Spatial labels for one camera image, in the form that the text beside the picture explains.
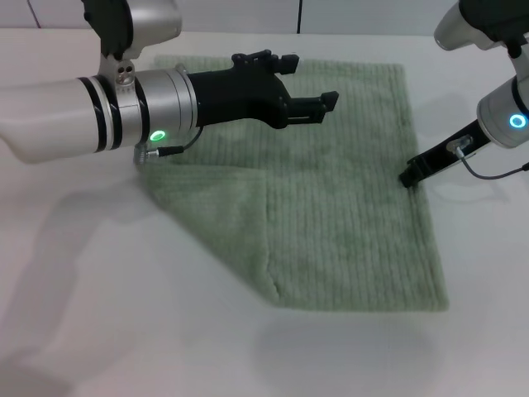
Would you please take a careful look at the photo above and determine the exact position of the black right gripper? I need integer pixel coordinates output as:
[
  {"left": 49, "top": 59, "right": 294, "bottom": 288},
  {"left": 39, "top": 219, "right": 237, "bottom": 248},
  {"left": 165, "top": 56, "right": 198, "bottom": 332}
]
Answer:
[{"left": 398, "top": 122, "right": 493, "bottom": 189}]

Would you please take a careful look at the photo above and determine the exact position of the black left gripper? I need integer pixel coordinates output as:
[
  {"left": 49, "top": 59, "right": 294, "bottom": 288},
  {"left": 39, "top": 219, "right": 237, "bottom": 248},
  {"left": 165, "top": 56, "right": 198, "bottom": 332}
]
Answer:
[{"left": 188, "top": 49, "right": 340, "bottom": 129}]

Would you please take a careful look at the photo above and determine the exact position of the light green ribbed towel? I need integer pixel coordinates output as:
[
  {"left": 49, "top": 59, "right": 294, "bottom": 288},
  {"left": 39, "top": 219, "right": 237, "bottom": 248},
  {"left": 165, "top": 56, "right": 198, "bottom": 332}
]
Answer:
[{"left": 138, "top": 55, "right": 450, "bottom": 312}]

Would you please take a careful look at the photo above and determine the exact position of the grey right wrist cable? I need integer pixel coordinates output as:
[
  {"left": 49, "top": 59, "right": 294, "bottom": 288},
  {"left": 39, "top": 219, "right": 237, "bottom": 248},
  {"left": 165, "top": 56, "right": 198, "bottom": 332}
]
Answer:
[{"left": 447, "top": 137, "right": 529, "bottom": 179}]

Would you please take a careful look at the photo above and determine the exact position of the thin black left wrist cable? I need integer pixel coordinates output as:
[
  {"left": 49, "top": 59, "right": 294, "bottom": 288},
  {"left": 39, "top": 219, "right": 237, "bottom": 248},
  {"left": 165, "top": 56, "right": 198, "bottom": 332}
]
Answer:
[{"left": 132, "top": 126, "right": 203, "bottom": 166}]

